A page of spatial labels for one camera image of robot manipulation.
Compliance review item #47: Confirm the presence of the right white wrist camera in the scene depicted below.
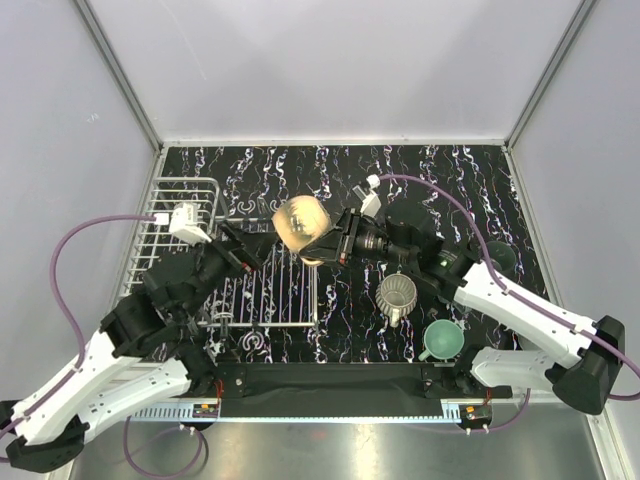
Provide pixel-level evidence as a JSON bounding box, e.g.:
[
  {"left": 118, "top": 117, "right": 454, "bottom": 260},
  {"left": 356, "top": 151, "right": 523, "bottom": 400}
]
[{"left": 352, "top": 175, "right": 381, "bottom": 218}]

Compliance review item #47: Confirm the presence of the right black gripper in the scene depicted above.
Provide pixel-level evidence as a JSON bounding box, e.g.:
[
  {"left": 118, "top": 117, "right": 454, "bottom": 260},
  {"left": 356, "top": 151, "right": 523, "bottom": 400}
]
[{"left": 300, "top": 207, "right": 416, "bottom": 270}]

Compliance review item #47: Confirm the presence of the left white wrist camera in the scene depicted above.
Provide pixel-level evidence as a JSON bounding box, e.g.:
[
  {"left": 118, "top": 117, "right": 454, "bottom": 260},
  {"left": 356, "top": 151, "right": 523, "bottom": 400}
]
[{"left": 151, "top": 202, "right": 212, "bottom": 246}]

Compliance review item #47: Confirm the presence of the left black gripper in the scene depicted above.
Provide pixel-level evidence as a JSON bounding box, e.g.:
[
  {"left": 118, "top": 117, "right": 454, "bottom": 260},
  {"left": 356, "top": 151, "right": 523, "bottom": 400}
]
[{"left": 177, "top": 220, "right": 278, "bottom": 322}]

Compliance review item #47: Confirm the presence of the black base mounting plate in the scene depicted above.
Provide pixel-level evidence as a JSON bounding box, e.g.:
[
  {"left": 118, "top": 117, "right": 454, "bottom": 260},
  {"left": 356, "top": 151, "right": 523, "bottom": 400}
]
[{"left": 179, "top": 363, "right": 512, "bottom": 399}]

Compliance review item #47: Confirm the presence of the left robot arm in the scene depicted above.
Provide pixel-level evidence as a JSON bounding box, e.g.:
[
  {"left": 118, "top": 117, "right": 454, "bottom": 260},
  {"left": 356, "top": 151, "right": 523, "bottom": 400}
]
[{"left": 1, "top": 222, "right": 279, "bottom": 473}]

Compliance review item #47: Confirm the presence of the white slotted cable duct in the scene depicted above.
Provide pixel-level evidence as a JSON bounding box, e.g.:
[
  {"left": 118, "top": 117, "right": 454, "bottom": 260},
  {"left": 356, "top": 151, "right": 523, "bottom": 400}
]
[{"left": 131, "top": 402, "right": 220, "bottom": 422}]

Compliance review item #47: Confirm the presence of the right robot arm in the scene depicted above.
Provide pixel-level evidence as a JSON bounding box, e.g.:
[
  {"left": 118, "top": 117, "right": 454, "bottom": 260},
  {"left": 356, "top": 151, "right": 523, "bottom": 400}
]
[{"left": 299, "top": 209, "right": 625, "bottom": 415}]

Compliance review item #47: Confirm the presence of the dark green cup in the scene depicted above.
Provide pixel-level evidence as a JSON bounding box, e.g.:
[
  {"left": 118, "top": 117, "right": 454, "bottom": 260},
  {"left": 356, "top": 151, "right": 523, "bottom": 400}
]
[{"left": 486, "top": 241, "right": 517, "bottom": 278}]

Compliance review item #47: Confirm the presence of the tan ceramic mug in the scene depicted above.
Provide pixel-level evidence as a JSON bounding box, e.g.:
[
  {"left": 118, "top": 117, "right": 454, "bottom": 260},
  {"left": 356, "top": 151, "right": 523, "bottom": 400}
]
[{"left": 272, "top": 195, "right": 331, "bottom": 254}]

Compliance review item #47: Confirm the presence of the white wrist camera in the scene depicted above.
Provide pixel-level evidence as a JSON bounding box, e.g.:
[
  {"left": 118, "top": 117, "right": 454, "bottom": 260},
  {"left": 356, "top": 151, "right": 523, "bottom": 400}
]
[
  {"left": 352, "top": 175, "right": 381, "bottom": 218},
  {"left": 151, "top": 202, "right": 212, "bottom": 246}
]

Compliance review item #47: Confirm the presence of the metal wire dish rack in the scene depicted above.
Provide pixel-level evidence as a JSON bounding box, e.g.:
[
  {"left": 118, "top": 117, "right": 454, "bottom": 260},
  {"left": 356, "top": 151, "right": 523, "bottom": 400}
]
[{"left": 118, "top": 176, "right": 318, "bottom": 329}]

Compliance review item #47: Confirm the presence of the mint green mug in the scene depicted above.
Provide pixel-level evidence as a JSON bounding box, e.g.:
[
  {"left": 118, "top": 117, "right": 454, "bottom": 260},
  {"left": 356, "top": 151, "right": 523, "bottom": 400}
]
[{"left": 418, "top": 319, "right": 465, "bottom": 362}]

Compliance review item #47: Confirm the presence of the ribbed grey mug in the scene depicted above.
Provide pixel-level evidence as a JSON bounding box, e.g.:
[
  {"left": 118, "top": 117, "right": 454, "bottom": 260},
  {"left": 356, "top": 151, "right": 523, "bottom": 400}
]
[{"left": 375, "top": 273, "right": 418, "bottom": 328}]

